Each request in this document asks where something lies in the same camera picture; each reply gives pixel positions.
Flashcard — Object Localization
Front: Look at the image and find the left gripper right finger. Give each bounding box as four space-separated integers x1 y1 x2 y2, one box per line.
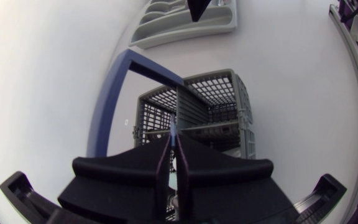
175 133 300 224

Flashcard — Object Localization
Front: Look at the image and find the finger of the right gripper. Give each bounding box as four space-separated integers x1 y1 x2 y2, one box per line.
186 0 213 22

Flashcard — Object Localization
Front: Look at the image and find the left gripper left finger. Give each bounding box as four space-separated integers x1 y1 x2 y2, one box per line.
57 134 172 224

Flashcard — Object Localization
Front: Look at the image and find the steel cutlery piece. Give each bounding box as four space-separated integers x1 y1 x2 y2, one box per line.
169 113 178 149

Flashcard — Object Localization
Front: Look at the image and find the grey cutlery tray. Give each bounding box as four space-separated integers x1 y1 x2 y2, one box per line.
129 0 238 50

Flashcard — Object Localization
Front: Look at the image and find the grey cutlery basket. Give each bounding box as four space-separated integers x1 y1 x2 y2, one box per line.
86 49 257 224

